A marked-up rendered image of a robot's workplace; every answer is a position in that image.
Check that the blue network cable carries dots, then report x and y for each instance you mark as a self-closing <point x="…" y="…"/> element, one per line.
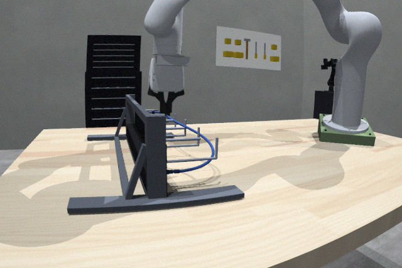
<point x="197" y="167"/>

